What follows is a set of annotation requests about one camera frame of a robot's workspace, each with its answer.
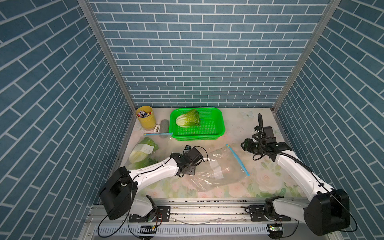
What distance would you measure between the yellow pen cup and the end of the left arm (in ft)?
1.52

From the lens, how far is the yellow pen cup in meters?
1.01

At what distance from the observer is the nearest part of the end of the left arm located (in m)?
0.60

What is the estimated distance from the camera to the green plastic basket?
3.45 feet

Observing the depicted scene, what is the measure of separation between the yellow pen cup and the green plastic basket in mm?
128

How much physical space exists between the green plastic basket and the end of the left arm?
0.33 metres
